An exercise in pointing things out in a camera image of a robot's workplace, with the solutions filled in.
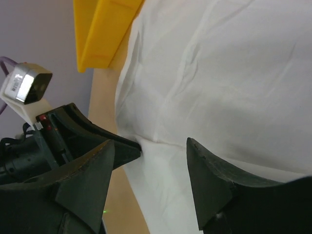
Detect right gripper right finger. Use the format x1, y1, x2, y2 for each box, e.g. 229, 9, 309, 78
187, 138, 312, 234

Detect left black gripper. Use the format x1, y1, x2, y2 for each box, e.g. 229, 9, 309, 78
0, 103, 141, 185

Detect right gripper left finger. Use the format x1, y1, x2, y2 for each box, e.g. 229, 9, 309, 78
0, 140, 115, 234

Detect white long sleeve shirt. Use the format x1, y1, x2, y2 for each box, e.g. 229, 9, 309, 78
115, 0, 312, 234

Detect yellow plastic tray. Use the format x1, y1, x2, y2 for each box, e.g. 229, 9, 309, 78
73, 0, 144, 73

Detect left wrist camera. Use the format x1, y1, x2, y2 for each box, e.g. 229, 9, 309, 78
0, 63, 53, 126

